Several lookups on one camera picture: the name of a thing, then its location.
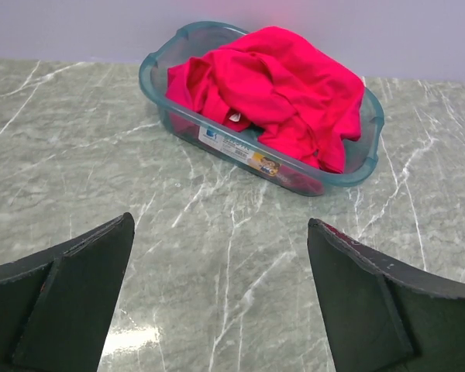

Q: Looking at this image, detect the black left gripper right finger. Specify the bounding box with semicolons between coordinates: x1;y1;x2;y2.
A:
308;219;465;371

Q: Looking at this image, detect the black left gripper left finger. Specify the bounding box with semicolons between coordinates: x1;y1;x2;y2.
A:
0;212;135;371

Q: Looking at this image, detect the teal plastic basket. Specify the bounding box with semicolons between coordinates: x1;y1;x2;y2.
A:
139;21;384;197

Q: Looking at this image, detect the red t shirt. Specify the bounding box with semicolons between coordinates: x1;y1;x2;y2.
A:
166;26;365;174

